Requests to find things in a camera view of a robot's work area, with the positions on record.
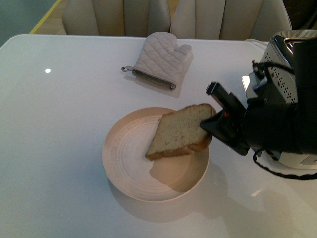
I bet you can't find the left beige chair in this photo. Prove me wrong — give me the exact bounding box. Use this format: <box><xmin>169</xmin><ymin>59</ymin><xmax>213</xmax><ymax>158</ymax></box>
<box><xmin>62</xmin><ymin>0</ymin><xmax>171</xmax><ymax>37</ymax></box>

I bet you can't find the white chrome toaster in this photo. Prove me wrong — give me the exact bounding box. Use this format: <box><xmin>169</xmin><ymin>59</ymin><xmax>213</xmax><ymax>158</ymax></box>
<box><xmin>245</xmin><ymin>29</ymin><xmax>317</xmax><ymax>170</ymax></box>

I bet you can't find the bread slice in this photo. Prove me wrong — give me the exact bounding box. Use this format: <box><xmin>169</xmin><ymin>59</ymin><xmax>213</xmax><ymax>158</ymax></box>
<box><xmin>145</xmin><ymin>104</ymin><xmax>216</xmax><ymax>160</ymax></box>

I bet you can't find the black braided cable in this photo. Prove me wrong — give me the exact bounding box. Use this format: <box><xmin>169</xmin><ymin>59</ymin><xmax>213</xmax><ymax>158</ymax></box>
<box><xmin>252</xmin><ymin>147</ymin><xmax>317</xmax><ymax>180</ymax></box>

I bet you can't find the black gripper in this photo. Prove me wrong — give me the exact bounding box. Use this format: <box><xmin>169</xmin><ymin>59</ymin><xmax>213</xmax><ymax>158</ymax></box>
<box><xmin>200</xmin><ymin>82</ymin><xmax>297</xmax><ymax>155</ymax></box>

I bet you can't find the beige chair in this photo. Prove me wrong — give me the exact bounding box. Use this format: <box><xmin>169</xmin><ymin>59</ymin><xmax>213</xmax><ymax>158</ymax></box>
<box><xmin>62</xmin><ymin>0</ymin><xmax>171</xmax><ymax>37</ymax></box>
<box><xmin>170</xmin><ymin>0</ymin><xmax>292</xmax><ymax>41</ymax></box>

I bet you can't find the right beige chair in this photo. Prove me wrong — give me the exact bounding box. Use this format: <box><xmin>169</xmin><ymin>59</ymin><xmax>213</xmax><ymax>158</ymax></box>
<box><xmin>170</xmin><ymin>0</ymin><xmax>292</xmax><ymax>41</ymax></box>

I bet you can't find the grey quilted oven mitt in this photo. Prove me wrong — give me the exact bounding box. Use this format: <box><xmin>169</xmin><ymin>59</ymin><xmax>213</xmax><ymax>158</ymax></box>
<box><xmin>121</xmin><ymin>32</ymin><xmax>193</xmax><ymax>90</ymax></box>

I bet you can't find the pink round plate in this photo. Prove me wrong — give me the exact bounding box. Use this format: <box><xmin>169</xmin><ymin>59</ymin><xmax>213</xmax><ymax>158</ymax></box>
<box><xmin>102</xmin><ymin>107</ymin><xmax>209</xmax><ymax>202</ymax></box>

